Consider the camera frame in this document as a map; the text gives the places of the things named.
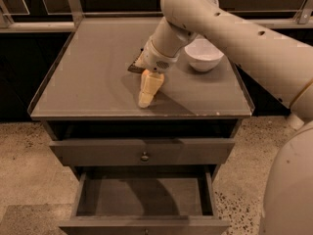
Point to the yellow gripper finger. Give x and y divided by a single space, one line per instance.
150 85
139 63

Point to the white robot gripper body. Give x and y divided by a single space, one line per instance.
156 60

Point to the orange fruit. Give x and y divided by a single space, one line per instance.
145 72

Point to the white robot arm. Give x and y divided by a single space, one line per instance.
280 64

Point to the grey top drawer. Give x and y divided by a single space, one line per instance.
113 152

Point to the round metal drawer knob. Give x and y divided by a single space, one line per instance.
145 157

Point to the grey drawer cabinet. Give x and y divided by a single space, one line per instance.
90 94

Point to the grey open middle drawer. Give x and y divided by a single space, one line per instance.
109 204

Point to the dark snack bar wrapper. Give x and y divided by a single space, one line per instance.
131 68

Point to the white ceramic bowl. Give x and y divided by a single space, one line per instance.
202 55

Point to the metal railing frame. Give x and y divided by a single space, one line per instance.
272 11

